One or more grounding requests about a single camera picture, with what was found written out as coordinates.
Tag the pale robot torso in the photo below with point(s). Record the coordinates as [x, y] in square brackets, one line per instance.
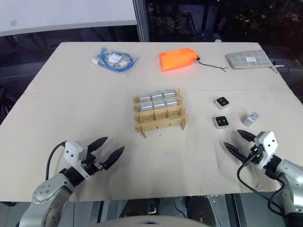
[154, 222]

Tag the white block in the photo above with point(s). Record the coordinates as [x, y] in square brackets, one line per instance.
[222, 102]
[221, 121]

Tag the beige table cover sheet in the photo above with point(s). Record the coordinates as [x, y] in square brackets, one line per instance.
[71, 106]

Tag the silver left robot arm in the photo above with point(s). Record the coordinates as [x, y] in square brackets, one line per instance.
[48, 186]

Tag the grey metal window post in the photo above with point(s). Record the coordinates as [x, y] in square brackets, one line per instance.
[141, 21]

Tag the small white object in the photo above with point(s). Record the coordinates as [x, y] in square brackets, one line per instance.
[217, 40]

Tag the white board panel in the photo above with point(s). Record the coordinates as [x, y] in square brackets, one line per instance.
[59, 14]

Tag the dark rounded shape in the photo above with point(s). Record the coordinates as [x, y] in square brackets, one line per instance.
[206, 209]

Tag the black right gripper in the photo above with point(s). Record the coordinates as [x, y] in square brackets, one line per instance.
[255, 156]

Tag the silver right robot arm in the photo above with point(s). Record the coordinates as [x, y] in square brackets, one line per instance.
[290, 175]

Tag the clear plastic bag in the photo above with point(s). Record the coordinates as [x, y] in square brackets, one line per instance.
[113, 60]

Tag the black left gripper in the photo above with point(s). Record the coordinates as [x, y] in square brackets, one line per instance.
[93, 164]

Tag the grey checked fabric pouch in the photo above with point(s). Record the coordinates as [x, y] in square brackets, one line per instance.
[248, 59]

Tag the wooden slotted rack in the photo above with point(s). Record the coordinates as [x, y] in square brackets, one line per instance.
[163, 120]

